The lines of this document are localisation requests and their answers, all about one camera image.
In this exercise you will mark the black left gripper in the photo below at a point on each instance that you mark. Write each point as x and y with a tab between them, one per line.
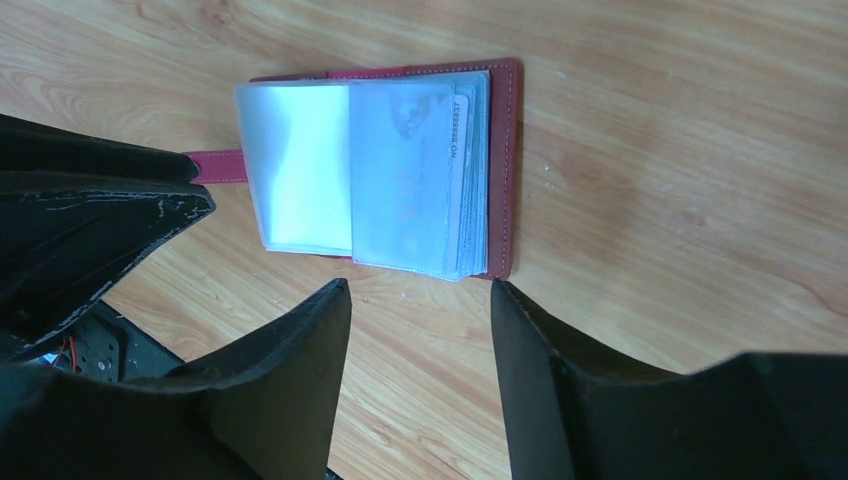
66	239

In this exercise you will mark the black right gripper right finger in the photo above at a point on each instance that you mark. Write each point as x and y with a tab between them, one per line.
575	408

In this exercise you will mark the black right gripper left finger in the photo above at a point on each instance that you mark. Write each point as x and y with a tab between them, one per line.
261	407

